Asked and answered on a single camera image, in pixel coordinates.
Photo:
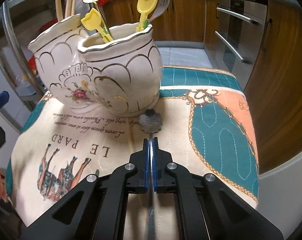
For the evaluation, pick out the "built-in oven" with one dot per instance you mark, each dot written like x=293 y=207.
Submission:
x=239 y=36

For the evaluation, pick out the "printed quilted table mat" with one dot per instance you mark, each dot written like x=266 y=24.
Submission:
x=206 y=127

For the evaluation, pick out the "wooden kitchen cabinets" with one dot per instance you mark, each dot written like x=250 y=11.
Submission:
x=273 y=52

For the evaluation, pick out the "yellow tulip plastic fork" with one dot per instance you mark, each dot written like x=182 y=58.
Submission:
x=92 y=21

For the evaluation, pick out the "red plastic bag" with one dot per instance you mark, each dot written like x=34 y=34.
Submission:
x=32 y=65

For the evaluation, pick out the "flower-shaped metal spoon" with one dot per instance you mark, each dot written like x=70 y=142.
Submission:
x=150 y=122

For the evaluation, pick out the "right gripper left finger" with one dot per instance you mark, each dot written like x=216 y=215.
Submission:
x=139 y=181

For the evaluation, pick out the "metal shelf rack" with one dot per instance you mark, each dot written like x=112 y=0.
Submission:
x=18 y=10

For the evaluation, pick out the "wooden chopstick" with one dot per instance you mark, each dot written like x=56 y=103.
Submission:
x=68 y=8
x=58 y=8
x=73 y=7

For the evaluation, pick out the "yellow tulip plastic spoon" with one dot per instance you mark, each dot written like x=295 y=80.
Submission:
x=144 y=7

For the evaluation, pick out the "white ceramic double utensil holder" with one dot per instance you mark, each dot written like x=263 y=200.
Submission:
x=83 y=72

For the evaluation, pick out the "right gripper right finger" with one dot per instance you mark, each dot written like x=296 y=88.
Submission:
x=163 y=182

